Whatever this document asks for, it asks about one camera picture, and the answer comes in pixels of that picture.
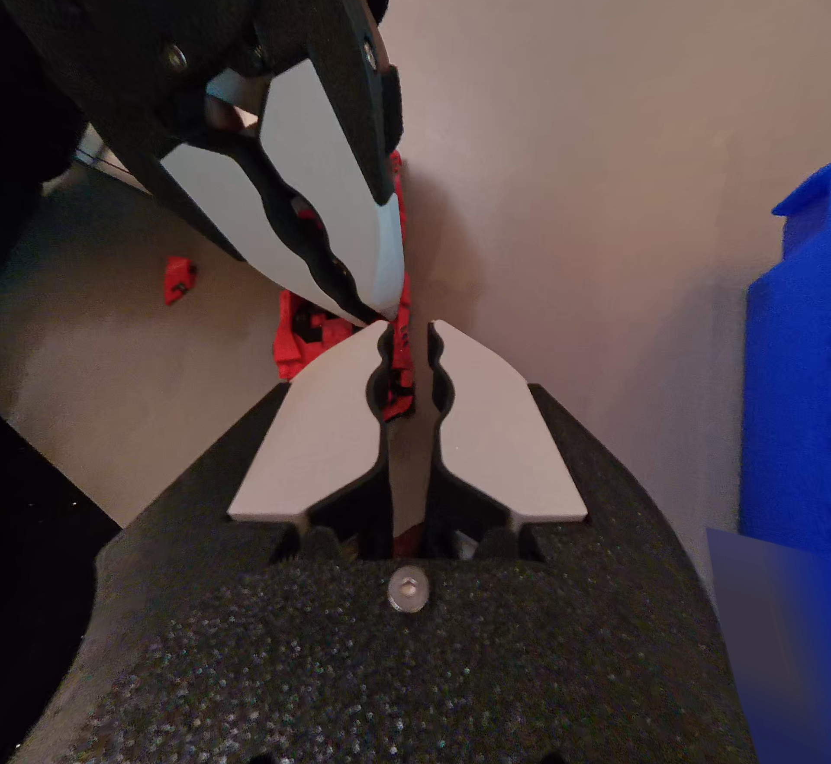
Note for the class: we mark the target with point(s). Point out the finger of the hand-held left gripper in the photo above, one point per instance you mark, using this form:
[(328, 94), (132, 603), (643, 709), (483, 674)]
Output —
[(221, 205), (324, 160)]

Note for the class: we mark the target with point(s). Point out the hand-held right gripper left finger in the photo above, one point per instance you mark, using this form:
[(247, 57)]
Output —
[(311, 439)]

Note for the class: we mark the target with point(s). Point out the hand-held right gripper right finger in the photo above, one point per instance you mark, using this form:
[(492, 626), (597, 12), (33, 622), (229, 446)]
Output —
[(506, 446)]

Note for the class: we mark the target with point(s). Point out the red lego car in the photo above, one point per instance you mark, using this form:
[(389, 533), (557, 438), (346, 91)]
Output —
[(305, 335)]

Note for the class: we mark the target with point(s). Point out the red lego piece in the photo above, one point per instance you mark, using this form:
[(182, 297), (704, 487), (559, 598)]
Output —
[(176, 280)]

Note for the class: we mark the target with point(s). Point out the blue plastic bin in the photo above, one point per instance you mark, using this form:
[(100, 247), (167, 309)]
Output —
[(792, 355)]

